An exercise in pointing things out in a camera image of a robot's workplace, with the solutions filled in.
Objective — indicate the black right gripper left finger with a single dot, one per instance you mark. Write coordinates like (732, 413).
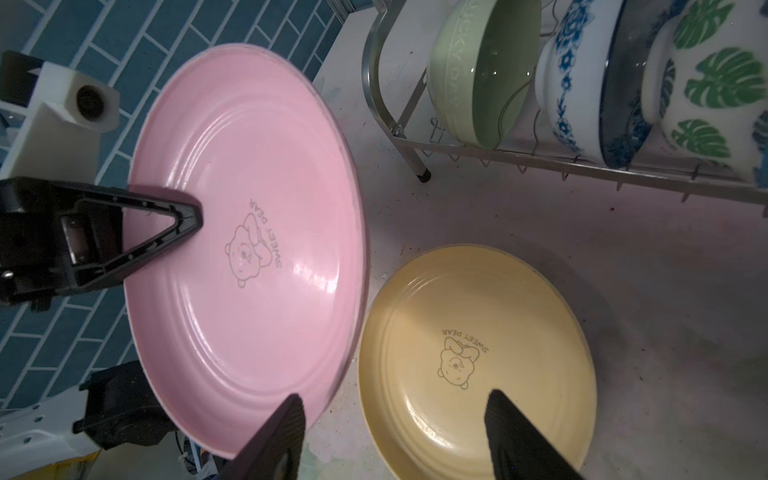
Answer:
(274, 452)

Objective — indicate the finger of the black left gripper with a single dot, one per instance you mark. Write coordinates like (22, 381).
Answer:
(92, 253)

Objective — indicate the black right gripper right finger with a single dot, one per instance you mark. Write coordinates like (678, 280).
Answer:
(518, 450)

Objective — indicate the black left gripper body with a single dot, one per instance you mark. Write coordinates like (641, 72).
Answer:
(58, 239)

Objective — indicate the pink plastic plate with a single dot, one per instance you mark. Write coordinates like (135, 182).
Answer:
(267, 299)

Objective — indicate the yellow plastic plate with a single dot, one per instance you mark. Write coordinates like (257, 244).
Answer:
(447, 329)

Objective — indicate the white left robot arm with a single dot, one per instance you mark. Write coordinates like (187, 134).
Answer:
(115, 407)

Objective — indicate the silver metal dish rack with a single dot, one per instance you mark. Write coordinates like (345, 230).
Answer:
(531, 145)

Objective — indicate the light green bowl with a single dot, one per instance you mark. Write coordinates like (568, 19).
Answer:
(481, 67)

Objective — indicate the blue white patterned bowl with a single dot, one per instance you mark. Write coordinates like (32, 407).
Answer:
(589, 76)

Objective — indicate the green leaf patterned bowl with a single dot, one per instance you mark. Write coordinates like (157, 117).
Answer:
(705, 85)

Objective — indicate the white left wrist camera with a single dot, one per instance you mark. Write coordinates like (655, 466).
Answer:
(52, 119)

